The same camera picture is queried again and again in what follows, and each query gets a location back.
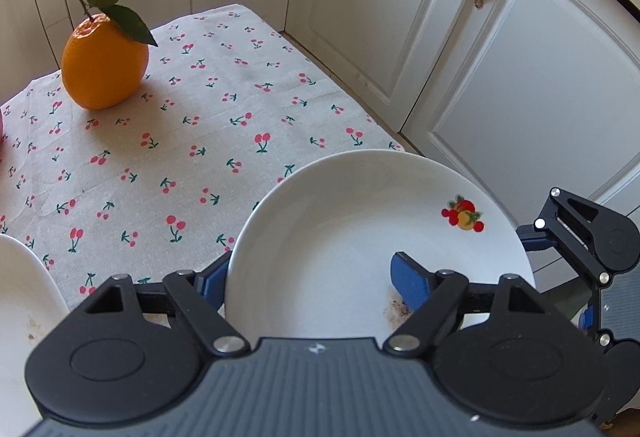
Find orange with green leaves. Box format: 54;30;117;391
61;0;157;111

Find white plate with fruit print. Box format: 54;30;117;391
224;150;533;343

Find white plate stack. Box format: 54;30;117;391
0;235;68;436

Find white kitchen cabinets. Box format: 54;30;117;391
1;0;639;220

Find cherry print tablecloth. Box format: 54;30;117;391
1;5;398;306

